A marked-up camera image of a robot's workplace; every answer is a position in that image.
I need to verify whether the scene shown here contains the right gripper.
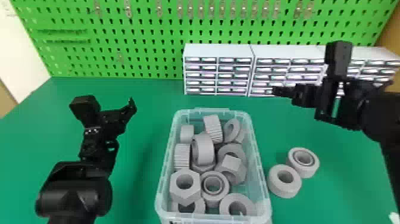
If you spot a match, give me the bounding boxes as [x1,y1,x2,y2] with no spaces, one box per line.
[271,76,345,126]

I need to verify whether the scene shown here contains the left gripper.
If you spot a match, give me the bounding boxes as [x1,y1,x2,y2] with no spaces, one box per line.
[99,97,138,137]

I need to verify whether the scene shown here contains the clear bin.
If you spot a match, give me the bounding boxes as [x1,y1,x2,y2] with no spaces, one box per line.
[154,107,273,224]

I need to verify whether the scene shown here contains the white drawer cabinet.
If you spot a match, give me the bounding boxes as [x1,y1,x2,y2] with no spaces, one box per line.
[182,43,256,97]
[321,46,400,92]
[248,44,329,98]

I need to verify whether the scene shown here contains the grey nut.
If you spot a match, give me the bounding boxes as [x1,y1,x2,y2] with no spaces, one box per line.
[168,168,202,206]
[170,198,207,215]
[214,154,248,186]

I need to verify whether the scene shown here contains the white panel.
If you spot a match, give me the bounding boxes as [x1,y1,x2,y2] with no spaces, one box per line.
[0,0,51,104]

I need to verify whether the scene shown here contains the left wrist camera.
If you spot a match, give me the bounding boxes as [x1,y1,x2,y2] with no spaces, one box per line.
[68,95,102,126]

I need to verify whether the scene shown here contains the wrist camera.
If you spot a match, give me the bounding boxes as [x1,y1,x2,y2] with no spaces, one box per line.
[324,41,354,78]
[68,95,102,126]

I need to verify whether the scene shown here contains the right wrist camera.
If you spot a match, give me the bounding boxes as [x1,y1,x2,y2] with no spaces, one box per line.
[324,41,354,78]

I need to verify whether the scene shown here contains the ribbed grey ring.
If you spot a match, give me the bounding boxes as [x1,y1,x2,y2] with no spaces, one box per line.
[202,114,224,145]
[173,142,192,172]

